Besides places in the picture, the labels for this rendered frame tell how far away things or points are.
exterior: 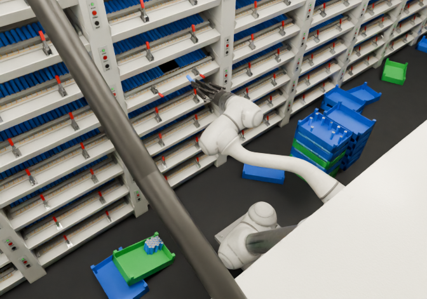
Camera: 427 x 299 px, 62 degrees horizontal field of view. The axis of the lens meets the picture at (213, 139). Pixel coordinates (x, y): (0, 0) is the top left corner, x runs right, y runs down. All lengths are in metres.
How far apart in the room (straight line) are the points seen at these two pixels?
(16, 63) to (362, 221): 1.34
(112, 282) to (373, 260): 1.99
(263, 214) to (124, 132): 1.58
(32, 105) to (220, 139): 0.79
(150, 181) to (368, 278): 0.23
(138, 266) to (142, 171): 1.92
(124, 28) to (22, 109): 0.53
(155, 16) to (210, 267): 1.47
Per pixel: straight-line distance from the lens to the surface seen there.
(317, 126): 2.53
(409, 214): 0.46
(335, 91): 3.40
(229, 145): 1.41
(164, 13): 1.72
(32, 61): 1.53
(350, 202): 0.44
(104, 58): 1.62
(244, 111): 1.44
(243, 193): 2.55
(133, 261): 2.25
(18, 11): 1.44
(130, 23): 1.65
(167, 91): 1.91
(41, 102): 1.64
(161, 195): 0.32
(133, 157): 0.33
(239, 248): 1.77
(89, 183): 2.05
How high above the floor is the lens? 2.06
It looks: 45 degrees down
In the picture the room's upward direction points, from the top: 1 degrees clockwise
